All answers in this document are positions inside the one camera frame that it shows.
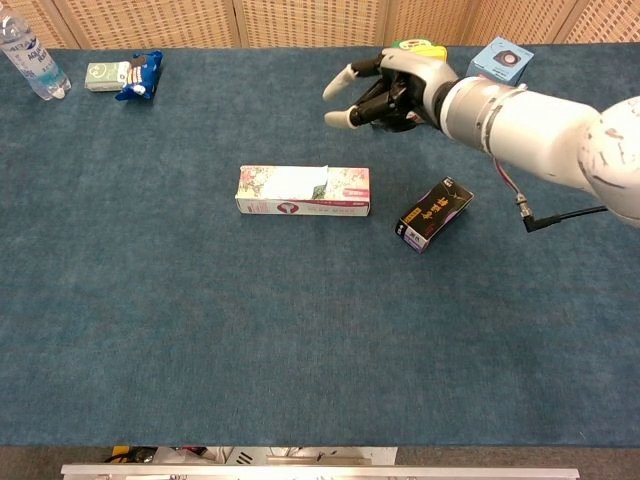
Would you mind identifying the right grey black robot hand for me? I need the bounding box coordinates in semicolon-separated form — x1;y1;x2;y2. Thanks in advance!
322;48;459;134

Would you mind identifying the yellow green container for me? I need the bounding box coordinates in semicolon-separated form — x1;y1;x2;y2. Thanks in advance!
390;39;448;64

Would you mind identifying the light blue carton box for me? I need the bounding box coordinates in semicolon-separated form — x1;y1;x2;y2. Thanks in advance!
466;36;535;85

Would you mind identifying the black purple small box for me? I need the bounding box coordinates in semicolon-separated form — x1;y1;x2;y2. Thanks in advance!
396;175;475;255

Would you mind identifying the floral pink-white cardboard box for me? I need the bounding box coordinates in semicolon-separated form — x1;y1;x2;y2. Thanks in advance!
234;165;372;218

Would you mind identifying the pale green soap box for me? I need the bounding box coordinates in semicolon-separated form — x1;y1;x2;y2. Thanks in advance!
83;60;132;93

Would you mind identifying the woven rattan folding screen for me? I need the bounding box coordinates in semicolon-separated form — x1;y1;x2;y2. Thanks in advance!
0;0;640;50

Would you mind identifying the blue cookie packet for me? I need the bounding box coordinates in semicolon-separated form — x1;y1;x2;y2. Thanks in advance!
114;50;164;103

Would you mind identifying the blue felt table cloth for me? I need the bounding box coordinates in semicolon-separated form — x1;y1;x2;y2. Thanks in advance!
0;45;640;448

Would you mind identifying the clear plastic water bottle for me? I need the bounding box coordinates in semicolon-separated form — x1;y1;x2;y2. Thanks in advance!
0;12;72;102

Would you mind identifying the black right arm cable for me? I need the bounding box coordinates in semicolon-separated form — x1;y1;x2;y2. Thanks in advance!
492;157;612;234

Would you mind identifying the aluminium profile rail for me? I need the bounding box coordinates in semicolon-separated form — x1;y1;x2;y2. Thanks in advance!
60;463;581;480

